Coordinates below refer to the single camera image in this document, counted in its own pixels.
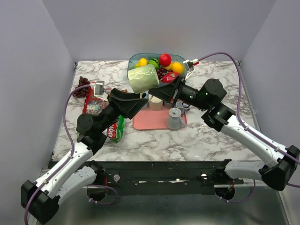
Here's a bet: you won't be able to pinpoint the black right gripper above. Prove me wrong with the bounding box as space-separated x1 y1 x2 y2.
148 75 210 111

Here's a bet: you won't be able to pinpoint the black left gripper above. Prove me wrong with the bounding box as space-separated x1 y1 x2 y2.
98 88 148 133

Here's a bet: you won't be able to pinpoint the green ceramic mug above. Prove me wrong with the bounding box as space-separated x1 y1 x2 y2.
127 64 159 94

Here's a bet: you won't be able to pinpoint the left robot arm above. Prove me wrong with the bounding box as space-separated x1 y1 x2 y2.
21 88 148 225

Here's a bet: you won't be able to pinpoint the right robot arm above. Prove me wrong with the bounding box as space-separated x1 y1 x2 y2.
149 77 300 191

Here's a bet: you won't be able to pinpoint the small grey-purple mug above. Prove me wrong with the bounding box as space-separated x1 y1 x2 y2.
175 101 190 117

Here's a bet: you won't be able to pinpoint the cream ceramic mug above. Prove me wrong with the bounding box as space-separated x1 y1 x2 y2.
148 95 163 111

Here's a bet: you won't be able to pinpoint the light blue faceted mug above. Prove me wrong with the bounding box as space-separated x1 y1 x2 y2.
140 92 149 110

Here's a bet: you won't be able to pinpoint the grey ceramic mug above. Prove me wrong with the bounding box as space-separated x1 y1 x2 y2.
166 108 186 130

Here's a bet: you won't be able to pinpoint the red toy dragon fruit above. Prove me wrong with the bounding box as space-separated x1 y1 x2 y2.
160 72 180 83

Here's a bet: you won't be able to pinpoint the dark grapes in container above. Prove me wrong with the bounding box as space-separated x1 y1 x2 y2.
157 67 168 80

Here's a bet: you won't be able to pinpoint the pink plastic tray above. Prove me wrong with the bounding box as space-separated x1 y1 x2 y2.
132 103 188 131

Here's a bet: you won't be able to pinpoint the orange toy fruit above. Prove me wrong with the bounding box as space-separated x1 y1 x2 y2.
172 62 184 74

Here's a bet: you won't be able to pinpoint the Chuba cassava chips bag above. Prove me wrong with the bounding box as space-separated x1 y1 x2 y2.
105 116 125 143

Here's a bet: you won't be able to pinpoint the red toy apple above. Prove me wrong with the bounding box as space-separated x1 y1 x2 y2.
159 53 172 67

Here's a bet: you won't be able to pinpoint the green toy watermelon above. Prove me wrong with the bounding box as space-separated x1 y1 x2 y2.
148 58 160 70

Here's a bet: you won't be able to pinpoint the colourful candy bag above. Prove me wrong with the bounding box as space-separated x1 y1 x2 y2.
82 82 111 115

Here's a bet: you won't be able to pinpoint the yellow toy lemon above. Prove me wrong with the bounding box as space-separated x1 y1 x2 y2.
135 58 148 67

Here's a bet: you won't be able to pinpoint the teal plastic fruit container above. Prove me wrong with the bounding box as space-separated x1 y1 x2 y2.
127 53 187 83

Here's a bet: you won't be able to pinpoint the red grape bunch on table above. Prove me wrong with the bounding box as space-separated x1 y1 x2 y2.
72 76 90 98

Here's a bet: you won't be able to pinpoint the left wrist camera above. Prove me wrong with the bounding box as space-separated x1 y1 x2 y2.
90 81 111 101

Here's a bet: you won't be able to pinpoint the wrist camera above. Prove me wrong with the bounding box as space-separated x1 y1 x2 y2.
90 81 111 101
183 59 198 80

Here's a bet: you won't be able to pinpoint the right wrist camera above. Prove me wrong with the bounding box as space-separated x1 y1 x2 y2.
183 59 198 80

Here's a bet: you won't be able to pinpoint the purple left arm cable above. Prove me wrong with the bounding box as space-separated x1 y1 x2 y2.
23 84 94 225

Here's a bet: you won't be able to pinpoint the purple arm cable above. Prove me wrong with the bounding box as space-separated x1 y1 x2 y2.
193 52 300 188
23 84 94 225

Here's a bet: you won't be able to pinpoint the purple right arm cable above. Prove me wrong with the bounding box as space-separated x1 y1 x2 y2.
193 52 300 188

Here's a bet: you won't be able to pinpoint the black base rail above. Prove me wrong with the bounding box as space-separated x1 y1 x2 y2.
70 158 244 196

